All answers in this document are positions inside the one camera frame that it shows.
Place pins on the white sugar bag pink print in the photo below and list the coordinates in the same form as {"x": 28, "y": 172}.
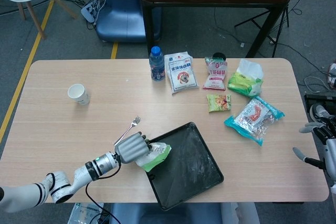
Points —
{"x": 215, "y": 77}

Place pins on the blue robot torso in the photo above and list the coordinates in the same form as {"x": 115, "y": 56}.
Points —
{"x": 170, "y": 214}

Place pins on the black round lid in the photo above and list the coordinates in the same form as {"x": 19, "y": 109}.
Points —
{"x": 219, "y": 55}

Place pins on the white power strip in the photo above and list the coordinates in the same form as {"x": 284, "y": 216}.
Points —
{"x": 89, "y": 11}

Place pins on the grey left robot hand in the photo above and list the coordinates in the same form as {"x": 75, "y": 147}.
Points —
{"x": 131, "y": 148}

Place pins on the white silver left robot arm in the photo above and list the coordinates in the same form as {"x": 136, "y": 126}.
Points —
{"x": 102, "y": 165}

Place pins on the green tissue pack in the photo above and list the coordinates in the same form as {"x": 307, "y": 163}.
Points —
{"x": 244, "y": 82}

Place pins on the black baking tray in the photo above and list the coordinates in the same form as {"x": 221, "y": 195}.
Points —
{"x": 189, "y": 166}

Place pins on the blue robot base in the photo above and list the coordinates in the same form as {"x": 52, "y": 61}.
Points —
{"x": 123, "y": 16}

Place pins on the white paper cup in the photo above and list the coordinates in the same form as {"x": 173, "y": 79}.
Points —
{"x": 78, "y": 95}

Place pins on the white green plastic bag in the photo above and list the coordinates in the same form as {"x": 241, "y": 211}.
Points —
{"x": 84, "y": 213}

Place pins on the green white corn starch bag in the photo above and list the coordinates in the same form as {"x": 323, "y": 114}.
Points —
{"x": 157, "y": 155}

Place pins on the small green snack packet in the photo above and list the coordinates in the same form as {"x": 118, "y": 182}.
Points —
{"x": 219, "y": 102}

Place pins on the grey black right robot hand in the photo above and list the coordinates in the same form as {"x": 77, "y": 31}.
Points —
{"x": 330, "y": 153}

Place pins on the grey white sneaker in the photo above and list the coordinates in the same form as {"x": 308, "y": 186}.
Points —
{"x": 319, "y": 112}

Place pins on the black tripod stand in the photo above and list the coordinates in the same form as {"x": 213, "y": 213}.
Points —
{"x": 251, "y": 19}

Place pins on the teal clear snack bag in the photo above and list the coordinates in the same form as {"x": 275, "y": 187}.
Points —
{"x": 252, "y": 119}

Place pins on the black flat box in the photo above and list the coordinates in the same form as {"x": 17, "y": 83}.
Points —
{"x": 320, "y": 99}

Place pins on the metal fork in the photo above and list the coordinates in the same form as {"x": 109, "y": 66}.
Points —
{"x": 128, "y": 129}

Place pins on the blue drink bottle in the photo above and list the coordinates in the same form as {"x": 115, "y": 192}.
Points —
{"x": 157, "y": 66}

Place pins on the white sugar bag blue print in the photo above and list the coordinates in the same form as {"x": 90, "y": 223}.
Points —
{"x": 181, "y": 74}

